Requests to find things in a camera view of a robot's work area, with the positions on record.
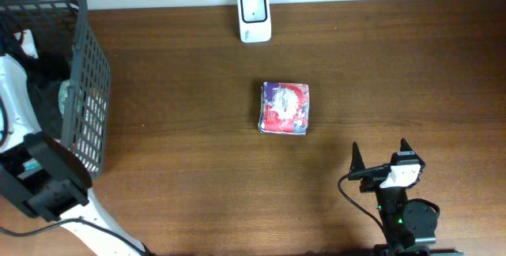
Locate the white barcode scanner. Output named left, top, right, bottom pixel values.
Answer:
left=237, top=0, right=272, bottom=43

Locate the red purple tissue pack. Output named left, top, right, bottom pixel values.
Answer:
left=259, top=82, right=310, bottom=136

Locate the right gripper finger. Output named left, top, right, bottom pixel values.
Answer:
left=399, top=137, right=413, bottom=152
left=349, top=142, right=365, bottom=174

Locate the teal wet wipes pouch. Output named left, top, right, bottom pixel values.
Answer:
left=23, top=159, right=40, bottom=171

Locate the dark grey plastic basket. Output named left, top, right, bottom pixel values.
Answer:
left=1, top=0, right=111, bottom=179

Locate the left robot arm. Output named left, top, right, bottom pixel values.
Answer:
left=1, top=14, right=151, bottom=255

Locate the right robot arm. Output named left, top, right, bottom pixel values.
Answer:
left=338, top=138, right=461, bottom=256

